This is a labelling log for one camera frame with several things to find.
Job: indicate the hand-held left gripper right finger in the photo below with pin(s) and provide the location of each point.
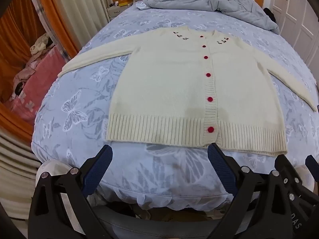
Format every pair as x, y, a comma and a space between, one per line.
220, 169

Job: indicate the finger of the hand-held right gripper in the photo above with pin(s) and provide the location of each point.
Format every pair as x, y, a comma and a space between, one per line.
312, 163
284, 164

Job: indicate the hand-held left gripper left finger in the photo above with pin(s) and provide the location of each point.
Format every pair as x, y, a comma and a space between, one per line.
98, 169

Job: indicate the cream knit cardigan red buttons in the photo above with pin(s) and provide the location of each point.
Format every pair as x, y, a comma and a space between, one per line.
162, 87

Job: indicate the bed with butterfly print sheet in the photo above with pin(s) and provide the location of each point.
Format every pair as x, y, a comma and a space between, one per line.
79, 92

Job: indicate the cream pleated curtain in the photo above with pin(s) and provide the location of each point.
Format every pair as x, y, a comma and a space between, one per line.
15, 154

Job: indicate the pink blanket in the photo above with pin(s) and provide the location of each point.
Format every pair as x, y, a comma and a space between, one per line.
42, 79

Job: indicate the cream cloth bundle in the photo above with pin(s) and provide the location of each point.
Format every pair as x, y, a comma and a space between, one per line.
41, 43

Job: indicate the black bag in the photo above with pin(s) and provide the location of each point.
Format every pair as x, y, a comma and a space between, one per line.
269, 15

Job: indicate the white wardrobe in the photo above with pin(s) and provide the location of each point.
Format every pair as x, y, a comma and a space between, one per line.
296, 12

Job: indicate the orange curtain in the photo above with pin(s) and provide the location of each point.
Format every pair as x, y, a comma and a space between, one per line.
20, 34

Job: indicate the white nightstand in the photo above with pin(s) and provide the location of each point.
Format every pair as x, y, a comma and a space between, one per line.
116, 12

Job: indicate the white sheer curtain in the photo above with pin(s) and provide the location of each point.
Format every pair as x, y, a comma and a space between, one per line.
82, 7

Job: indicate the small white cloth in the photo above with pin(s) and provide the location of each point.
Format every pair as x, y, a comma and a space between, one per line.
142, 5

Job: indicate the grey quilt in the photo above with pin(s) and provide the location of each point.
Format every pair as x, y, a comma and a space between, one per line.
211, 0

